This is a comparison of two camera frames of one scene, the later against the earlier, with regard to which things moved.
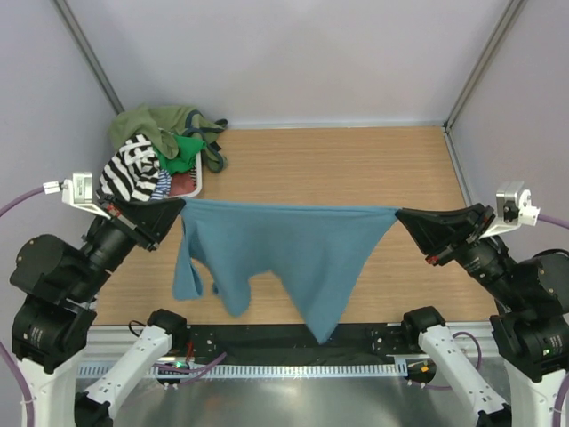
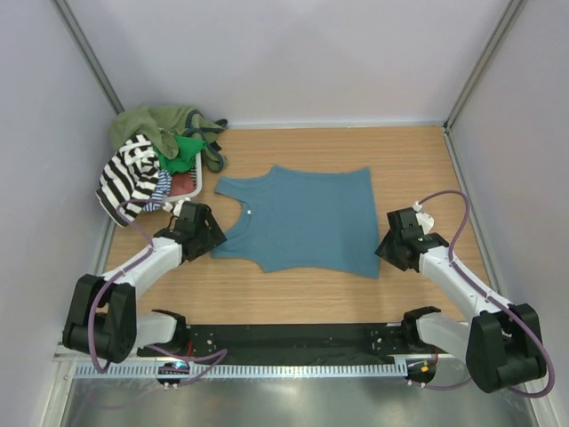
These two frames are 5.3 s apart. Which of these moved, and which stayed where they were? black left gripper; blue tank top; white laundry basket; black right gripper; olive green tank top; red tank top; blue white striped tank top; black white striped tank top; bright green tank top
Moved: black left gripper; black right gripper; blue tank top
Stayed: white laundry basket; bright green tank top; red tank top; black white striped tank top; blue white striped tank top; olive green tank top
